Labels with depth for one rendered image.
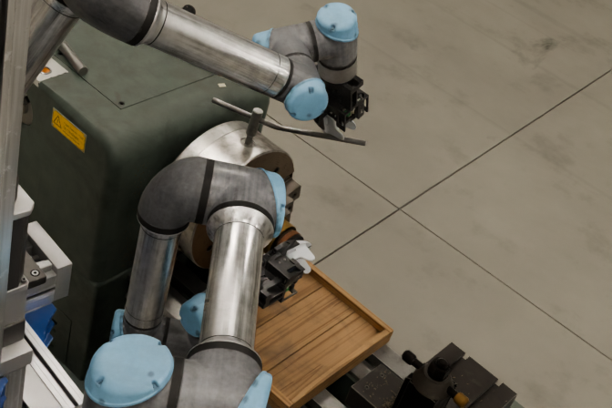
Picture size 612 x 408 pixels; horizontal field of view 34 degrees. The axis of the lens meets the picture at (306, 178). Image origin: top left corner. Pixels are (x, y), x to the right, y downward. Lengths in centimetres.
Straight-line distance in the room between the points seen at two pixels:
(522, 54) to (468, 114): 82
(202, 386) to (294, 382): 72
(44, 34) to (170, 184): 32
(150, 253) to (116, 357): 42
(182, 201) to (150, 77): 58
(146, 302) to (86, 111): 43
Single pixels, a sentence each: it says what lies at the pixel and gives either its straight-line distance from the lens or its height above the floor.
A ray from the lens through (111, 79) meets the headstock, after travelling 224.
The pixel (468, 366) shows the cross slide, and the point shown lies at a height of 97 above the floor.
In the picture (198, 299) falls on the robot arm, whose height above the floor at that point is 111.
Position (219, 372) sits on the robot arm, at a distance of 149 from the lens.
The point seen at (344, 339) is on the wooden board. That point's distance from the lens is 230.
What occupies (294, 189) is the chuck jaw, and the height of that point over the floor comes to 112.
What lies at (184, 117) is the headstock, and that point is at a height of 124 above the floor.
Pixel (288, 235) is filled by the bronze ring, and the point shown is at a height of 112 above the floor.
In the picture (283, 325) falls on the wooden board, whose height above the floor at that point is 88.
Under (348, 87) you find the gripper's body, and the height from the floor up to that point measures 150.
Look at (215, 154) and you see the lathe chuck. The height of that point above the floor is 122.
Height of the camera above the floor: 250
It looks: 37 degrees down
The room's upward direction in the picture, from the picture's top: 17 degrees clockwise
